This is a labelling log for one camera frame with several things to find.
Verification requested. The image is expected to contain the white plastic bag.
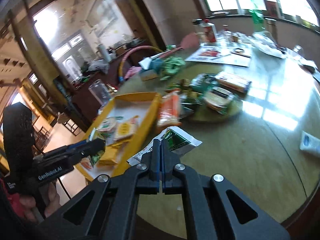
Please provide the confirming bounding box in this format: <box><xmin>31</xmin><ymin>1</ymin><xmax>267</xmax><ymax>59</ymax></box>
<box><xmin>250</xmin><ymin>31</ymin><xmax>288</xmax><ymax>59</ymax></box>

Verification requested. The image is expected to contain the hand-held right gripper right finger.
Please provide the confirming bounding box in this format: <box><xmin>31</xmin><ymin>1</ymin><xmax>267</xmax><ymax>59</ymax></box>
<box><xmin>161</xmin><ymin>140</ymin><xmax>292</xmax><ymax>240</ymax></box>

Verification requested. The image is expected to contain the person's left hand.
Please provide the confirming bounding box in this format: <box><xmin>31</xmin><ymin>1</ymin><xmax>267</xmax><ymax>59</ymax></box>
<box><xmin>17</xmin><ymin>180</ymin><xmax>62</xmax><ymax>222</ymax></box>

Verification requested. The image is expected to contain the small glass bottle red cap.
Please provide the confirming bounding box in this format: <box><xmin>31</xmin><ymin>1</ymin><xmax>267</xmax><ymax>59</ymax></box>
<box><xmin>221</xmin><ymin>24</ymin><xmax>232</xmax><ymax>43</ymax></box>

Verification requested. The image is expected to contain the clear glass pitcher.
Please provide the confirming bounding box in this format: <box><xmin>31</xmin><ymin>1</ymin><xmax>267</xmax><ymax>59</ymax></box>
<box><xmin>88</xmin><ymin>79</ymin><xmax>112</xmax><ymax>108</ymax></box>

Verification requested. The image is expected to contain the yellow cardboard box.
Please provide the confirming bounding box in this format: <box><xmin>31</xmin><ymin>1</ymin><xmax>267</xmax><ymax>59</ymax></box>
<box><xmin>75</xmin><ymin>92</ymin><xmax>162</xmax><ymax>180</ymax></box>

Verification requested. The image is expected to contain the long cracker pack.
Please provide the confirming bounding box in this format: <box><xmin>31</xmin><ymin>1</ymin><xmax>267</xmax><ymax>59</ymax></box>
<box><xmin>215</xmin><ymin>71</ymin><xmax>252</xmax><ymax>93</ymax></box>

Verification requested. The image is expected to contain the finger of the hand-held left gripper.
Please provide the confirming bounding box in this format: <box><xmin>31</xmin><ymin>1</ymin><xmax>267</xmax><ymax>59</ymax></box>
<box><xmin>47</xmin><ymin>141</ymin><xmax>88</xmax><ymax>155</ymax></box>
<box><xmin>71</xmin><ymin>139</ymin><xmax>106</xmax><ymax>162</ymax></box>

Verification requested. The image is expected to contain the yellow cracker packet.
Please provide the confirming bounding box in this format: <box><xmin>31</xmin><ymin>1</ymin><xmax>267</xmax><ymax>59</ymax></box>
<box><xmin>114</xmin><ymin>116</ymin><xmax>139</xmax><ymax>140</ymax></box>

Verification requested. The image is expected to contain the orange cracker pack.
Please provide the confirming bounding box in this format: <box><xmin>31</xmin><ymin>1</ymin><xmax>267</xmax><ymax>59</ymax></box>
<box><xmin>156</xmin><ymin>91</ymin><xmax>182</xmax><ymax>128</ymax></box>

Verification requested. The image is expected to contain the dark wooden cabinet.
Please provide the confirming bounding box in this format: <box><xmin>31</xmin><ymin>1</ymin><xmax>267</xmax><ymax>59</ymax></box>
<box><xmin>52</xmin><ymin>42</ymin><xmax>140</xmax><ymax>130</ymax></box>

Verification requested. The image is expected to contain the printed paper sheet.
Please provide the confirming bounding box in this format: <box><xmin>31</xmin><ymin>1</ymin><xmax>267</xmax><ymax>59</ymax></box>
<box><xmin>185</xmin><ymin>42</ymin><xmax>253</xmax><ymax>68</ymax></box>

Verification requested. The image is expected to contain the white tube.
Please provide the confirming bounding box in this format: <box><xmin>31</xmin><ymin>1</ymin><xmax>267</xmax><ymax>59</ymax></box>
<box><xmin>300</xmin><ymin>131</ymin><xmax>320</xmax><ymax>157</ymax></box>

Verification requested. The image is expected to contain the multicoloured hula hoop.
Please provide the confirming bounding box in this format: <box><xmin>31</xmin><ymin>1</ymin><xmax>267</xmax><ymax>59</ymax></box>
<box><xmin>117</xmin><ymin>45</ymin><xmax>163</xmax><ymax>83</ymax></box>

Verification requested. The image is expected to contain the clear plastic bag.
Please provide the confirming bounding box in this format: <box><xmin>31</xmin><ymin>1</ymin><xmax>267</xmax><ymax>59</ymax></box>
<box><xmin>89</xmin><ymin>60</ymin><xmax>109</xmax><ymax>72</ymax></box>

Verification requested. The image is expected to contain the pink fly swatter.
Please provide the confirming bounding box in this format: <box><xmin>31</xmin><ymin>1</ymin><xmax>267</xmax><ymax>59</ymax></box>
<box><xmin>155</xmin><ymin>33</ymin><xmax>200</xmax><ymax>55</ymax></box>

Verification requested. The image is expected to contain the green cloth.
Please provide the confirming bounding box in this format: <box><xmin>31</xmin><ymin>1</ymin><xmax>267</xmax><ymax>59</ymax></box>
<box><xmin>159</xmin><ymin>56</ymin><xmax>187</xmax><ymax>80</ymax></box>

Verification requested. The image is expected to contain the round glass turntable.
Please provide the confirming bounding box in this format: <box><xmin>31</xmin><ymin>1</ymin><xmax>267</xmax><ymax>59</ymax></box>
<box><xmin>160</xmin><ymin>64</ymin><xmax>244</xmax><ymax>125</ymax></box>

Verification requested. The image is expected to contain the green label cracker packet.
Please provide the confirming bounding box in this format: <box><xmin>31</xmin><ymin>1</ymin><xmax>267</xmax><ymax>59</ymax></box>
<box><xmin>96</xmin><ymin>117</ymin><xmax>118</xmax><ymax>133</ymax></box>

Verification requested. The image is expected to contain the white tumbler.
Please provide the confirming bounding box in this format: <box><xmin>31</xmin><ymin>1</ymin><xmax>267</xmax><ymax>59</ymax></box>
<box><xmin>98</xmin><ymin>44</ymin><xmax>110</xmax><ymax>62</ymax></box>

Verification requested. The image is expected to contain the white liquor bottle red label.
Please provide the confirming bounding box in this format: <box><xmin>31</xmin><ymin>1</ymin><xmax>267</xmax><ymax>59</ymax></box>
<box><xmin>200</xmin><ymin>20</ymin><xmax>217</xmax><ymax>43</ymax></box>

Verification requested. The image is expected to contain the small clear glass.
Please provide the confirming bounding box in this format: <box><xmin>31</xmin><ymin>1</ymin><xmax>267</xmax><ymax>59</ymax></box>
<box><xmin>291</xmin><ymin>45</ymin><xmax>304</xmax><ymax>58</ymax></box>

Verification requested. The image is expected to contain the green plastic bottle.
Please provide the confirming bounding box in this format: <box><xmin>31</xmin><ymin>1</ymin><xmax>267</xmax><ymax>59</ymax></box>
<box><xmin>249</xmin><ymin>0</ymin><xmax>266</xmax><ymax>34</ymax></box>

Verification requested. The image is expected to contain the dark green cracker packet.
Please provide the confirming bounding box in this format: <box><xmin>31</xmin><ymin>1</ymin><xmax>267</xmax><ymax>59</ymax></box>
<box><xmin>202</xmin><ymin>86</ymin><xmax>237</xmax><ymax>115</ymax></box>

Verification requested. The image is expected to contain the cushioned wooden chair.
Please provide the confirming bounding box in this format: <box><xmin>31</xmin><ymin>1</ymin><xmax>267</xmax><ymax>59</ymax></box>
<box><xmin>57</xmin><ymin>114</ymin><xmax>80</xmax><ymax>137</ymax></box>

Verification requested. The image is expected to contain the pink cloth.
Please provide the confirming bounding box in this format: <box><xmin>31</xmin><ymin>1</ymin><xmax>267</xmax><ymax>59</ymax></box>
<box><xmin>124</xmin><ymin>66</ymin><xmax>142</xmax><ymax>80</ymax></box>

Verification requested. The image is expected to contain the green white snack packet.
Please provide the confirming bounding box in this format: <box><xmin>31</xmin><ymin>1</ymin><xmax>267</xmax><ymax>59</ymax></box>
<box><xmin>127</xmin><ymin>126</ymin><xmax>202</xmax><ymax>167</ymax></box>
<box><xmin>191</xmin><ymin>74</ymin><xmax>218</xmax><ymax>90</ymax></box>

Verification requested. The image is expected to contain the glass jar black lid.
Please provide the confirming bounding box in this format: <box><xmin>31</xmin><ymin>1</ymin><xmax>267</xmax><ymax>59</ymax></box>
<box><xmin>192</xmin><ymin>19</ymin><xmax>204</xmax><ymax>35</ymax></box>

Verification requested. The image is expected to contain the green pea snack packet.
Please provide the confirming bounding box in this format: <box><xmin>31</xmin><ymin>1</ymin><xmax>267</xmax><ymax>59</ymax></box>
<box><xmin>166</xmin><ymin>79</ymin><xmax>200</xmax><ymax>98</ymax></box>
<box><xmin>86</xmin><ymin>132</ymin><xmax>105</xmax><ymax>164</ymax></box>
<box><xmin>179</xmin><ymin>95</ymin><xmax>203</xmax><ymax>119</ymax></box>

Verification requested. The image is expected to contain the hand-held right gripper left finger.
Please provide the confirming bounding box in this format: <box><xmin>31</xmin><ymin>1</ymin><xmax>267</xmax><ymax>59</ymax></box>
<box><xmin>35</xmin><ymin>139</ymin><xmax>163</xmax><ymax>240</ymax></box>

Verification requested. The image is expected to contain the framed wall painting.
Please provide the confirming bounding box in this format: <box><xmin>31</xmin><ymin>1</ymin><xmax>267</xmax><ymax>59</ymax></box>
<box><xmin>86</xmin><ymin>0</ymin><xmax>118</xmax><ymax>34</ymax></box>

